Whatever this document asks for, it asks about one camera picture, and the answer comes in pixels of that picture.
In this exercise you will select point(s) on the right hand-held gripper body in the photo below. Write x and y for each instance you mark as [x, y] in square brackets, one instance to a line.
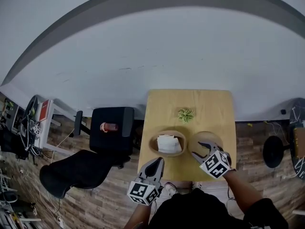
[216, 164]

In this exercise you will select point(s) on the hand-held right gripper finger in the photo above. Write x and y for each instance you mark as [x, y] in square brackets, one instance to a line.
[199, 157]
[208, 146]

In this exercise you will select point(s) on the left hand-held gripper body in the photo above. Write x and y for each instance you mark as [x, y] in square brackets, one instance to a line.
[143, 192]

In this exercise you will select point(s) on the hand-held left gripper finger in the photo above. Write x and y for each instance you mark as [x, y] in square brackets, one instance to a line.
[143, 169]
[162, 172]

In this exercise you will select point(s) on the round wooden box lid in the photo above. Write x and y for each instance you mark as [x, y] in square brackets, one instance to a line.
[205, 136]

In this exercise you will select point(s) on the person's right forearm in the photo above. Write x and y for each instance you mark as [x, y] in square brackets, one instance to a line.
[238, 190]

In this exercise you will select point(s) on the person's left forearm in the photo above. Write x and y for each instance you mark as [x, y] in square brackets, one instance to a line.
[138, 216]

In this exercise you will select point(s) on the white cloth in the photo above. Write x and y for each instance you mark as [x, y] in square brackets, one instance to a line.
[168, 143]

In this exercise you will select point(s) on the person's white shoe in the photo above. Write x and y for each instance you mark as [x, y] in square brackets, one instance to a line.
[170, 188]
[197, 185]

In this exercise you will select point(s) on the small green potted plant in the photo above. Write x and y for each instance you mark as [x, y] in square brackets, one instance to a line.
[186, 114]

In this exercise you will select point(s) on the person's black clothing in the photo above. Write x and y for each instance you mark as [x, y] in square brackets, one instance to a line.
[190, 211]

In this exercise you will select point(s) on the red drink bottle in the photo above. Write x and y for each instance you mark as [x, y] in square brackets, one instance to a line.
[109, 127]

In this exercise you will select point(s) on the black round stool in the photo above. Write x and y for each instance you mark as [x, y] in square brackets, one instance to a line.
[272, 151]

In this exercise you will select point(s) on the black office chair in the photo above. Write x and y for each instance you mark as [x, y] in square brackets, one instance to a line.
[78, 168]

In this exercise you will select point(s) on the white power strip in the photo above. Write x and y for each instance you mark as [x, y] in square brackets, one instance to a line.
[60, 222]

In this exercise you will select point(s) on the black round table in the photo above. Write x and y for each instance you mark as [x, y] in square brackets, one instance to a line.
[297, 113]

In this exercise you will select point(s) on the white table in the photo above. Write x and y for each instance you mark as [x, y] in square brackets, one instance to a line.
[46, 133]

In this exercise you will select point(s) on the spare hand-held gripper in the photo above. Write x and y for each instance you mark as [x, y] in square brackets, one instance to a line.
[36, 129]

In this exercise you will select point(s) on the red book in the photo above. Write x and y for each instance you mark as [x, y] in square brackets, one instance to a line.
[45, 110]

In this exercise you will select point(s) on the black oval tray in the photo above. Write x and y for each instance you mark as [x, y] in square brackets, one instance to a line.
[31, 106]

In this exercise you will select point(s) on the black wall socket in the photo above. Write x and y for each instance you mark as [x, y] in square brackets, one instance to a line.
[283, 111]

